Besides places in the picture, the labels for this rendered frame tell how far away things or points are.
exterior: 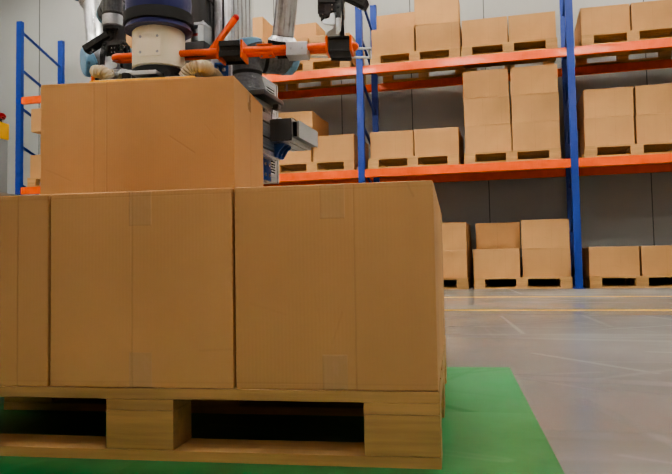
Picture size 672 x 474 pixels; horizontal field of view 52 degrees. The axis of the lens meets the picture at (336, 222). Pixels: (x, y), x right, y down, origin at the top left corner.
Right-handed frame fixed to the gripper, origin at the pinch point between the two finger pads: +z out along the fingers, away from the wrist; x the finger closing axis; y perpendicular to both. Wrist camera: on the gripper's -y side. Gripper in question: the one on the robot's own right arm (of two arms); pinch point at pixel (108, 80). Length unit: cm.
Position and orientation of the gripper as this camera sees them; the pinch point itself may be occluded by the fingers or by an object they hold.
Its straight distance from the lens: 276.9
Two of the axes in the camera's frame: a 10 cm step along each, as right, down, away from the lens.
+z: 0.3, 10.0, -0.7
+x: 1.1, 0.6, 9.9
